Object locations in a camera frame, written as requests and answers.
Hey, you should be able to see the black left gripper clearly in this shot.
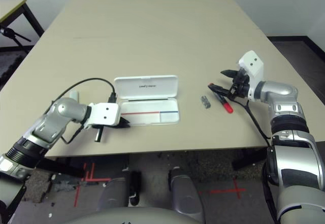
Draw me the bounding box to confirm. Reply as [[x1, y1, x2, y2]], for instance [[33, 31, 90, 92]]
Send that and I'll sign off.
[[90, 116, 132, 143]]

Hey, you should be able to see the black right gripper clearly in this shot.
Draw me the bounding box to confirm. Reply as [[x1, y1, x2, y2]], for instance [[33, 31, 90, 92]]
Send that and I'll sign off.
[[209, 68, 251, 99]]

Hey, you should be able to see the red black whiteboard marker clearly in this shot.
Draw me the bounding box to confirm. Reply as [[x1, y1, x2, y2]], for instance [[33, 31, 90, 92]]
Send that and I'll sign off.
[[207, 82, 234, 113]]

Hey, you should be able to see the small black grey clip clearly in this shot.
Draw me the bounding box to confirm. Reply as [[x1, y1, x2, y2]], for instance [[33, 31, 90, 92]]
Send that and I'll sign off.
[[200, 95, 212, 109]]

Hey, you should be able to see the white plastic pencil case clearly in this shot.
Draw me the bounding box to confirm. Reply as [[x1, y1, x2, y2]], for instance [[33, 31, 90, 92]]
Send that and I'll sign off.
[[113, 74, 181, 126]]

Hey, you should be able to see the translucent white green eraser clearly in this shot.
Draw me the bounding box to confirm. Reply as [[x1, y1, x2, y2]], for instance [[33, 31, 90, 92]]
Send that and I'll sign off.
[[69, 90, 81, 103]]

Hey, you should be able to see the grey left robot leg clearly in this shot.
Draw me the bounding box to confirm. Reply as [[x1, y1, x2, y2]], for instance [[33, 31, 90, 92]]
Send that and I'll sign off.
[[97, 177, 129, 212]]

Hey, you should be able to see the grey robot leg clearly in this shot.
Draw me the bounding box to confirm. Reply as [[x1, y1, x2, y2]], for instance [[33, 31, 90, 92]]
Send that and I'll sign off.
[[168, 167, 207, 215], [97, 177, 129, 212]]

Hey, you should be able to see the grey crumpled floor scrap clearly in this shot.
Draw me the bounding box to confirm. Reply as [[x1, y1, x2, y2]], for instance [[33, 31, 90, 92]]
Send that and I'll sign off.
[[51, 177, 85, 192]]

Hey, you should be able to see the brown speckled carpet piece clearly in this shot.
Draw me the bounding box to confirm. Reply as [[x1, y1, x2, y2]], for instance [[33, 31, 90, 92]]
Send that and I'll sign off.
[[187, 152, 245, 182], [24, 167, 52, 205]]

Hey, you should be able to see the grey right robot leg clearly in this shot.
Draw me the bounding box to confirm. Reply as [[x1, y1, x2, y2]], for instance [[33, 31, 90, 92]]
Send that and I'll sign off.
[[168, 167, 207, 215]]

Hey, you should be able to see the grey robot torso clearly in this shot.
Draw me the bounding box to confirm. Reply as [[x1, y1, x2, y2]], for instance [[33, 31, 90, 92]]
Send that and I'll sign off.
[[68, 207, 204, 224]]

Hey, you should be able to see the dark grey foam mat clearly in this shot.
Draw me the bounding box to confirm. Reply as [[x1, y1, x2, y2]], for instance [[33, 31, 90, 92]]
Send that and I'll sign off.
[[0, 47, 29, 83]]

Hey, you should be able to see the black tripod stand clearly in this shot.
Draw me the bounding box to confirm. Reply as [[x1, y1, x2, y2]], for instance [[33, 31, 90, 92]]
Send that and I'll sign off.
[[0, 25, 31, 48]]

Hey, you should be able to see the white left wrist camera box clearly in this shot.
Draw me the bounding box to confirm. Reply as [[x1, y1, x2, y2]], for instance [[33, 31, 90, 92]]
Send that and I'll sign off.
[[83, 102, 121, 130]]

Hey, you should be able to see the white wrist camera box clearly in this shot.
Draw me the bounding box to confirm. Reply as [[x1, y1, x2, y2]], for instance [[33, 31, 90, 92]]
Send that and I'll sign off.
[[238, 50, 265, 100], [83, 102, 121, 130]]

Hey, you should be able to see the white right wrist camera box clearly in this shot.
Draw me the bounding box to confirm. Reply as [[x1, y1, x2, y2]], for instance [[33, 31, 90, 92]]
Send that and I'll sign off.
[[238, 50, 265, 100]]

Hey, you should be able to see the thick black right camera cable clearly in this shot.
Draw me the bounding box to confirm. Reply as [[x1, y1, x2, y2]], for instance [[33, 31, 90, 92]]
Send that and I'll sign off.
[[235, 97, 278, 184]]

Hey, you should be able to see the thin black left wrist wire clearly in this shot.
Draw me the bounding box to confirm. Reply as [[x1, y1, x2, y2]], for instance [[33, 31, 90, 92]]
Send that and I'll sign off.
[[60, 124, 85, 144]]

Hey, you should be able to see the side table with black frame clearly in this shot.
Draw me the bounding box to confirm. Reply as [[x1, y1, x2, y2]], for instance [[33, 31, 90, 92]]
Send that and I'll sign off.
[[0, 0, 46, 49]]

